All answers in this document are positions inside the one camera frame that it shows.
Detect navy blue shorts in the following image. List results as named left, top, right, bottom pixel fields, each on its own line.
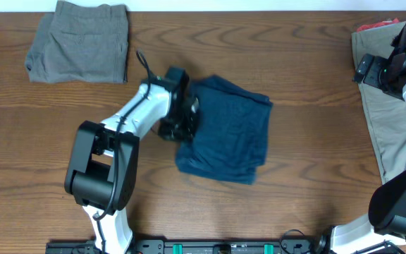
left=175, top=75, right=273, bottom=185

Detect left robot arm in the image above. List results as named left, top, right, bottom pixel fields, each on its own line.
left=64, top=67, right=199, bottom=253

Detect red garment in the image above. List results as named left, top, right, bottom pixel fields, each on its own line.
left=356, top=18, right=400, bottom=32

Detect khaki beige shorts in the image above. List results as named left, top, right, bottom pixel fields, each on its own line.
left=351, top=23, right=406, bottom=183

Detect folded grey shorts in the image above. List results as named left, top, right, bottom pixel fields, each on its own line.
left=25, top=1, right=129, bottom=83

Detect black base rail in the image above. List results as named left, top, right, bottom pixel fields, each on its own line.
left=45, top=238, right=331, bottom=254

